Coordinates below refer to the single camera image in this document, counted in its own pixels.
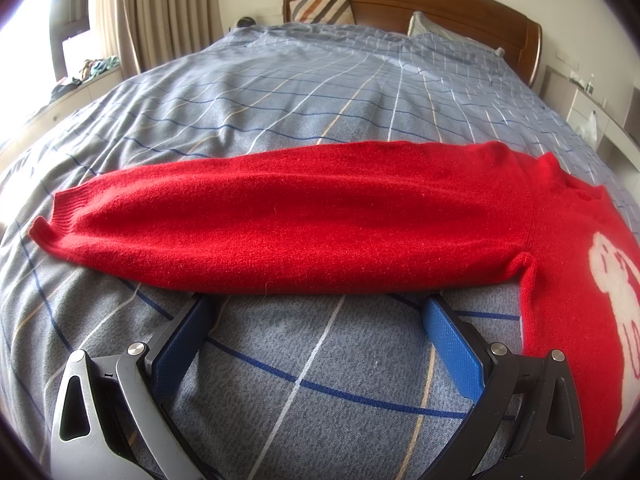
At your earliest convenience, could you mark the striped pillow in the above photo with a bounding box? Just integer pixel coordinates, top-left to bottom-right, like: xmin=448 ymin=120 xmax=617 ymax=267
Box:
xmin=289 ymin=0 xmax=357 ymax=26

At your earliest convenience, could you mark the white built-in desk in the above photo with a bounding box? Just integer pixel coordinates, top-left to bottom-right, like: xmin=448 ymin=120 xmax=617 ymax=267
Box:
xmin=542 ymin=62 xmax=640 ymax=161

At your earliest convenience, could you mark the pile of colourful clothes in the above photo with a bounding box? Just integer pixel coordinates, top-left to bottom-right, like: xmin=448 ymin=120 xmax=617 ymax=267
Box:
xmin=50 ymin=55 xmax=121 ymax=98

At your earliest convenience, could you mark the window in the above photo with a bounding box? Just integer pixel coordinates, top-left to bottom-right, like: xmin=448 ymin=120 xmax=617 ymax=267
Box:
xmin=0 ymin=0 xmax=93 ymax=126

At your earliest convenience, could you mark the grey pillow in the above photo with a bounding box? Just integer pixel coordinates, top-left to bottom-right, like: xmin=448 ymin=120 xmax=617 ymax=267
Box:
xmin=407 ymin=11 xmax=506 ymax=58

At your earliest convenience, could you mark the red knit sweater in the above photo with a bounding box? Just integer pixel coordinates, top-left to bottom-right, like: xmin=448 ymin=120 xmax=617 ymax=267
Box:
xmin=27 ymin=140 xmax=640 ymax=471

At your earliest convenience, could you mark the wooden headboard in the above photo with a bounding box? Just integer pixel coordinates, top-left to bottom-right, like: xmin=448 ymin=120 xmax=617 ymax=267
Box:
xmin=283 ymin=0 xmax=543 ymax=88

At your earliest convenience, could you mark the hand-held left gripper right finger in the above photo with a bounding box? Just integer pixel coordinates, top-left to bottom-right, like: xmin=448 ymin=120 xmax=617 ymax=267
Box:
xmin=421 ymin=295 xmax=587 ymax=480

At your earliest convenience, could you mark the beige window bench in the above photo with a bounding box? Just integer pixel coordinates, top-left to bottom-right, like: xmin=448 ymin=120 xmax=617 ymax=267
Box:
xmin=0 ymin=67 xmax=126 ymax=161

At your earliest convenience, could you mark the blue plaid duvet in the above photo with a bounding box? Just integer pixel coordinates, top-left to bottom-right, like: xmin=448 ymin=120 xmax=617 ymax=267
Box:
xmin=0 ymin=22 xmax=640 ymax=480

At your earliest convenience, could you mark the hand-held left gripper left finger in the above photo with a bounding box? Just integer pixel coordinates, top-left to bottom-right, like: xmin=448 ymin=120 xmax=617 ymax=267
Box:
xmin=50 ymin=294 xmax=217 ymax=480

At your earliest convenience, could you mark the beige curtain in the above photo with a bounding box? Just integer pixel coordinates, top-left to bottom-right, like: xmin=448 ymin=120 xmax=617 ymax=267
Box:
xmin=87 ymin=0 xmax=226 ymax=78

